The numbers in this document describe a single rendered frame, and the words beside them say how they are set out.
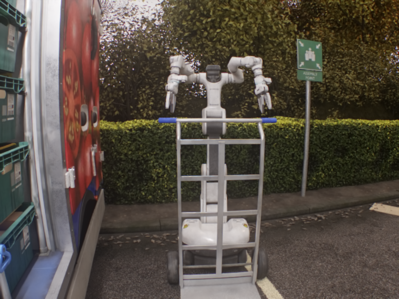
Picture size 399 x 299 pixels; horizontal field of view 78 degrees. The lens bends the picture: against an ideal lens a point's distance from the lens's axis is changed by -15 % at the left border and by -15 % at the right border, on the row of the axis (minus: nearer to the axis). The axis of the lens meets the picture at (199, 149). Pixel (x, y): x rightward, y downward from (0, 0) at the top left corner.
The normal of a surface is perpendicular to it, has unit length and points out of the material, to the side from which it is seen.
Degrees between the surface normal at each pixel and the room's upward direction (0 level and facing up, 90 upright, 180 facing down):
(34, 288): 0
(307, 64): 90
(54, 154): 90
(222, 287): 0
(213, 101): 85
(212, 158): 77
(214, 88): 85
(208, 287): 0
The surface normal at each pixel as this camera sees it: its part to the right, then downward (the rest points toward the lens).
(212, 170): 0.00, -0.07
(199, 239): -0.33, -0.44
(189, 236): -0.53, -0.43
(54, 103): 0.22, 0.15
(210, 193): 0.00, 0.30
